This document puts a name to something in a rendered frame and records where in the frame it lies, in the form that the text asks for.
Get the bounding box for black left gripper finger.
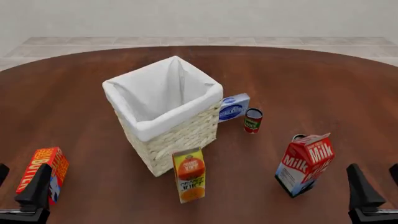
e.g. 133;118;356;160
0;163;10;187
14;163;53;210

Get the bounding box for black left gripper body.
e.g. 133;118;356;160
0;205;51;224

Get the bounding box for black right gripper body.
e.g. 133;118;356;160
348;206;398;224

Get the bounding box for wicker basket with white liner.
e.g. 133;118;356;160
101;55;224;178

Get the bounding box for orange juice carton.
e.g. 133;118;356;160
172;147;207;205

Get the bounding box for red and orange butter box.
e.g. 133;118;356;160
16;146;70;206

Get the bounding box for red and white milk carton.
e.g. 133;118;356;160
274;133;336;199

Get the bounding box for red tomato sauce tin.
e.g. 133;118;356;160
243;107;264;134

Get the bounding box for blue and white cream cheese box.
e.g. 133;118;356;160
218;93;251;124

